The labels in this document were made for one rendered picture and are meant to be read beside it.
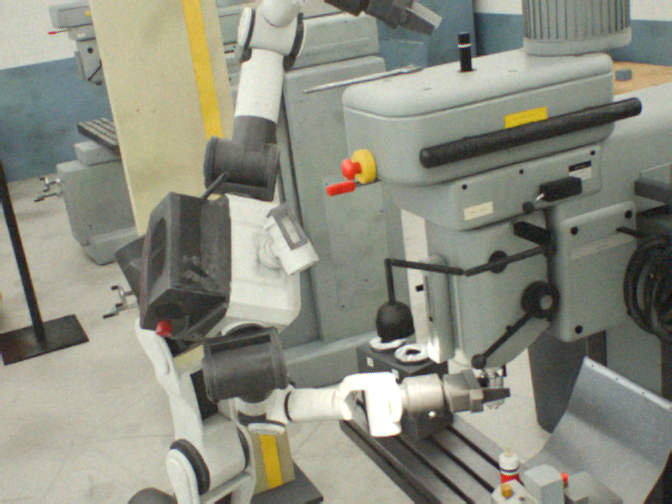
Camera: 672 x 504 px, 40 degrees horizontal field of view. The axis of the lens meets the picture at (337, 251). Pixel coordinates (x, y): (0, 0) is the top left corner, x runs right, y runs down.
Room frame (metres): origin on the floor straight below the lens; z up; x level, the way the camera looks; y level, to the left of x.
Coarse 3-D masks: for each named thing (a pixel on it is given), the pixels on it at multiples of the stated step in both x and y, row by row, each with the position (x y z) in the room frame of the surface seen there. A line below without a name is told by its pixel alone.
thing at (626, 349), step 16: (656, 208) 1.80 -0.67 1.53; (640, 224) 1.80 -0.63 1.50; (656, 224) 1.75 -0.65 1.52; (640, 240) 1.80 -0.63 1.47; (656, 256) 1.75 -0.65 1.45; (640, 288) 1.80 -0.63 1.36; (640, 304) 1.80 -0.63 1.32; (592, 336) 1.94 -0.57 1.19; (608, 336) 1.90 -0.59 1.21; (624, 336) 1.85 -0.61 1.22; (640, 336) 1.80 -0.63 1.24; (656, 336) 1.76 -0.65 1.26; (592, 352) 1.94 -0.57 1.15; (608, 352) 1.90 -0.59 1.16; (624, 352) 1.85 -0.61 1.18; (640, 352) 1.80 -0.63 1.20; (656, 352) 1.76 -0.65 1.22; (608, 368) 1.90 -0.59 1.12; (624, 368) 1.85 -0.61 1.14; (640, 368) 1.80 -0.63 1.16; (656, 368) 1.76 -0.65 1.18; (640, 384) 1.81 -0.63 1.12; (656, 384) 1.76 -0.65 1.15; (656, 496) 1.76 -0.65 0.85
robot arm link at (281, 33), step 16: (272, 0) 1.86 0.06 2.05; (256, 16) 1.92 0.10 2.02; (272, 16) 1.88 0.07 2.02; (288, 16) 1.87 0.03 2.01; (256, 32) 1.91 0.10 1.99; (272, 32) 1.92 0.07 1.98; (288, 32) 1.92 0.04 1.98; (256, 48) 1.94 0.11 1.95; (272, 48) 1.93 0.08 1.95; (288, 48) 1.93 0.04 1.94
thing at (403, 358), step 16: (368, 352) 2.09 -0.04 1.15; (384, 352) 2.07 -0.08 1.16; (400, 352) 2.04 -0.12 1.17; (416, 352) 2.05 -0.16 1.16; (368, 368) 2.09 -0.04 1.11; (384, 368) 2.03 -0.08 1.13; (400, 368) 1.98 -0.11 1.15; (416, 368) 1.97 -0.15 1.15; (432, 368) 1.99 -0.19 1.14; (400, 384) 1.99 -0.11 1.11; (448, 416) 2.01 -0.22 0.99; (416, 432) 1.95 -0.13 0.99; (432, 432) 1.97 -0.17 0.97
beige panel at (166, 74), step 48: (96, 0) 3.15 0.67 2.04; (144, 0) 3.21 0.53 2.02; (192, 0) 3.27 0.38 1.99; (144, 48) 3.20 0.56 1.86; (192, 48) 3.26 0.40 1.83; (144, 96) 3.18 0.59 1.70; (192, 96) 3.25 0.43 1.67; (144, 144) 3.17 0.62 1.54; (192, 144) 3.24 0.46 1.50; (144, 192) 3.16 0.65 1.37; (192, 192) 3.22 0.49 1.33; (288, 480) 3.29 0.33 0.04
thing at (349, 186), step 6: (378, 180) 1.71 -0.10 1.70; (330, 186) 1.67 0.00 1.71; (336, 186) 1.67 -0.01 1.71; (342, 186) 1.67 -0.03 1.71; (348, 186) 1.68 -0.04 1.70; (354, 186) 1.68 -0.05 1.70; (360, 186) 1.69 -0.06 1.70; (330, 192) 1.67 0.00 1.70; (336, 192) 1.67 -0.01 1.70; (342, 192) 1.67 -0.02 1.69
